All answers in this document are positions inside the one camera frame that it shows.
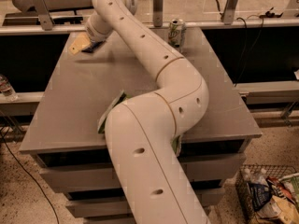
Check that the metal rail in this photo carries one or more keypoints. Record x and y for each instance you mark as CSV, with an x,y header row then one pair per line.
x,y
204,25

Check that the water bottle in basket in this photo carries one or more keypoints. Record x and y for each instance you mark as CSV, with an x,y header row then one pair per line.
x,y
257,177

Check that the metal bracket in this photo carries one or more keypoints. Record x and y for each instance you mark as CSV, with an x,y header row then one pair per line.
x,y
228,13
43,15
157,16

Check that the red snack bag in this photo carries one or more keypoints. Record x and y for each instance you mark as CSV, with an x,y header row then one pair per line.
x,y
278,189

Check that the green white soda can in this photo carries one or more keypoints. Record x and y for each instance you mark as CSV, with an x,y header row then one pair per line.
x,y
176,34

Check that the middle metal bracket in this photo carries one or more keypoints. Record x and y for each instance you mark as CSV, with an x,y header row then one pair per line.
x,y
157,16

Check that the black bench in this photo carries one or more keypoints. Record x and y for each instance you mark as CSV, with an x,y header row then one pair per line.
x,y
60,11

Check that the left metal bracket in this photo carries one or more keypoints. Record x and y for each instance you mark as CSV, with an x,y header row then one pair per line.
x,y
43,15

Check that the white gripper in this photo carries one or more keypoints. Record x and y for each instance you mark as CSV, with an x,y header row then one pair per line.
x,y
94,34

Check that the green jalapeno chip bag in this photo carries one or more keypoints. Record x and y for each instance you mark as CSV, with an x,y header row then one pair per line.
x,y
122,96

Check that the green white snack bag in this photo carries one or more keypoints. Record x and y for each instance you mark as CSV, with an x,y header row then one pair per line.
x,y
291,183

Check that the right metal bracket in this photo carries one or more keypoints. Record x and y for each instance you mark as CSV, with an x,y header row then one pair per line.
x,y
228,13

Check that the clear plastic water bottle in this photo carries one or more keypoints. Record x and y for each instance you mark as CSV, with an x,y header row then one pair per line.
x,y
7,90

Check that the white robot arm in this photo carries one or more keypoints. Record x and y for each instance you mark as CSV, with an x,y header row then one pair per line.
x,y
139,131

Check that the yellow snack bag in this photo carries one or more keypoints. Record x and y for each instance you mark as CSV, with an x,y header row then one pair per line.
x,y
280,209

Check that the wire basket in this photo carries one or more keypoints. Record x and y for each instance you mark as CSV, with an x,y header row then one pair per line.
x,y
243,191

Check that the dark blue snack bag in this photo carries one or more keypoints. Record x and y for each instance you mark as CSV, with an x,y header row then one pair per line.
x,y
260,195

